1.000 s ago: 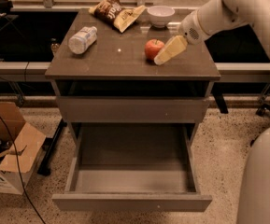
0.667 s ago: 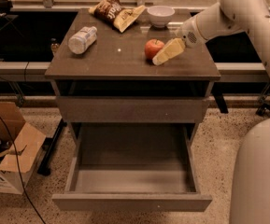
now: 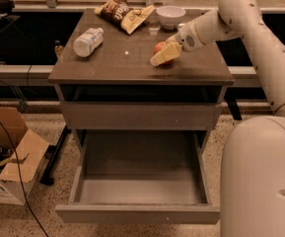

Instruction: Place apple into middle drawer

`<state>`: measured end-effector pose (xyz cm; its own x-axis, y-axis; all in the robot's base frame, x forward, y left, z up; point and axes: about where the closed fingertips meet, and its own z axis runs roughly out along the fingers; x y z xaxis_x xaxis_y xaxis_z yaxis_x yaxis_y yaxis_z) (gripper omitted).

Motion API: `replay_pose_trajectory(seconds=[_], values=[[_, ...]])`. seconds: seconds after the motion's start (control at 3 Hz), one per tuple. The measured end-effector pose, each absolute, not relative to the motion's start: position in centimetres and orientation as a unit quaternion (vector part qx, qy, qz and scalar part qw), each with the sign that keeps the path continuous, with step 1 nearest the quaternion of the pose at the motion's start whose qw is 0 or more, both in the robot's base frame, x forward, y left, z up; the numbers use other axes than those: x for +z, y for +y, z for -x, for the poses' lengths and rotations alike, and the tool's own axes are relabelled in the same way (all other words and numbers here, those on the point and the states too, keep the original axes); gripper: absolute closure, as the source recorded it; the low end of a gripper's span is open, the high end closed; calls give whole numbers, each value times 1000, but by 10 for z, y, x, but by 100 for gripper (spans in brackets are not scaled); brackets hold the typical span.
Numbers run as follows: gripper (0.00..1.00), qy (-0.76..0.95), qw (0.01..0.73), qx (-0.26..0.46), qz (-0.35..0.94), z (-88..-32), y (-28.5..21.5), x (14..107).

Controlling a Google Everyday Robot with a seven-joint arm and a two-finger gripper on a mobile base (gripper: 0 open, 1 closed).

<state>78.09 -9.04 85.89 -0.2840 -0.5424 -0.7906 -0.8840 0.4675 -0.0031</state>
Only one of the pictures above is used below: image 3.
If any brown chip bag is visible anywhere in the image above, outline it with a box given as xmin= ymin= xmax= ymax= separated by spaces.
xmin=95 ymin=0 xmax=155 ymax=35

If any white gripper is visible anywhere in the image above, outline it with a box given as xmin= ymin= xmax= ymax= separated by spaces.
xmin=150 ymin=21 xmax=204 ymax=66

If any closed grey top drawer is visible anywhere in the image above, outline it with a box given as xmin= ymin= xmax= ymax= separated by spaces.
xmin=60 ymin=102 xmax=221 ymax=130

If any open cardboard box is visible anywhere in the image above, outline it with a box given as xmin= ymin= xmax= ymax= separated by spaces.
xmin=0 ymin=107 xmax=49 ymax=205

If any black cable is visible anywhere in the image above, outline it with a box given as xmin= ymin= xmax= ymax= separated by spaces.
xmin=0 ymin=64 xmax=49 ymax=237

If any white ceramic bowl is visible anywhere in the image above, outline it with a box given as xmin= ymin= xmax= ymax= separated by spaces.
xmin=156 ymin=6 xmax=185 ymax=30

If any red apple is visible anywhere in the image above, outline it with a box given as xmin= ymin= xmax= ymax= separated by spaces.
xmin=153 ymin=41 xmax=173 ymax=65

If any open grey middle drawer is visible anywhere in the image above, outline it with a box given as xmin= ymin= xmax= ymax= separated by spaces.
xmin=56 ymin=130 xmax=220 ymax=224

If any grey drawer cabinet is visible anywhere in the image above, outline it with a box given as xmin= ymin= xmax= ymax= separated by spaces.
xmin=48 ymin=9 xmax=234 ymax=148

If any black table leg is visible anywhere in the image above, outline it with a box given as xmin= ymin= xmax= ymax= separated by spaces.
xmin=39 ymin=126 xmax=71 ymax=186

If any clear plastic water bottle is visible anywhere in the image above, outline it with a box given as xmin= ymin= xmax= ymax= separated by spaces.
xmin=73 ymin=28 xmax=104 ymax=57

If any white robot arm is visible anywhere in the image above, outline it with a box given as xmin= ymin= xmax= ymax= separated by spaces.
xmin=150 ymin=0 xmax=285 ymax=237

